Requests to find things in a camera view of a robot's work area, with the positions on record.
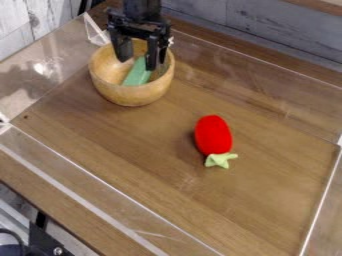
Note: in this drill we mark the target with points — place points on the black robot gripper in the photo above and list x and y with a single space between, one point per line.
137 20

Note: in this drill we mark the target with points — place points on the green rectangular block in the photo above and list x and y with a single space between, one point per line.
137 75

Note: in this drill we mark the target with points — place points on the brown wooden bowl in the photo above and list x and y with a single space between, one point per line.
108 73

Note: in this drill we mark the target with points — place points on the red plush strawberry toy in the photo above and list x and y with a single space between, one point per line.
213 141

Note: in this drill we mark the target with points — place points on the clear acrylic table enclosure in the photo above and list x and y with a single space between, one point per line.
114 172

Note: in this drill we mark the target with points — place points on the black metal bracket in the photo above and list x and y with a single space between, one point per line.
41 243

